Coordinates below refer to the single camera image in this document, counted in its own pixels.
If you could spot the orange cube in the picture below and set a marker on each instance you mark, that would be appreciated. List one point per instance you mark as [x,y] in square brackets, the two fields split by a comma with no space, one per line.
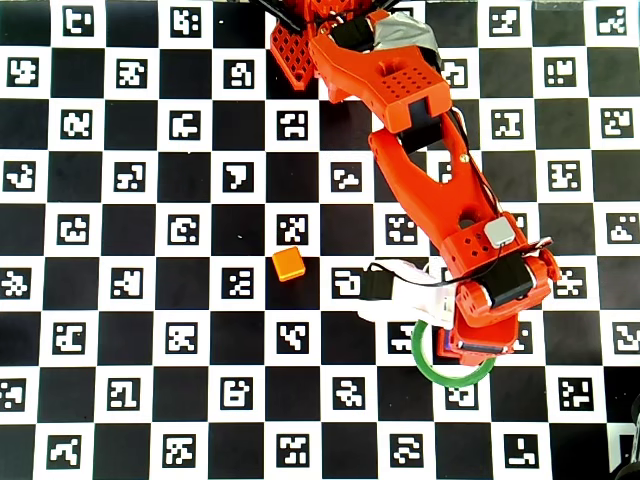
[289,264]

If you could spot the black white marker checkerboard mat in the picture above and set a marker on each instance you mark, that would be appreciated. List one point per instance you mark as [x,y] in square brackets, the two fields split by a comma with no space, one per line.
[75,280]

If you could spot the red robot arm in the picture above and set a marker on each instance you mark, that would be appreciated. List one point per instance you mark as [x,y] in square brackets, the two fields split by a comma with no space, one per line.
[445,210]

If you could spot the grey square pad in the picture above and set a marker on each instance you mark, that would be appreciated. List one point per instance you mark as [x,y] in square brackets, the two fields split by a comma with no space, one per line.
[500,231]

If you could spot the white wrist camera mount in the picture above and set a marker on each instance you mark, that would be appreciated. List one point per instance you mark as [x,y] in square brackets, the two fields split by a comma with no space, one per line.
[415,305]

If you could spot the clear tape strip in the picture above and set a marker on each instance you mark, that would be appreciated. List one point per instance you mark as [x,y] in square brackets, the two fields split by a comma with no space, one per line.
[555,5]

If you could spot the grey duct tape patch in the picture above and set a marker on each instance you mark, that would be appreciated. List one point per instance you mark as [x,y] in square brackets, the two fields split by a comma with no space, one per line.
[405,32]

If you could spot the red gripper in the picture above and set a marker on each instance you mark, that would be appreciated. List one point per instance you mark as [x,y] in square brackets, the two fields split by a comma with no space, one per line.
[481,346]

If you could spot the red cube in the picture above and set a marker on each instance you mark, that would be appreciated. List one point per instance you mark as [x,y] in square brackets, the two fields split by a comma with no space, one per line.
[447,356]

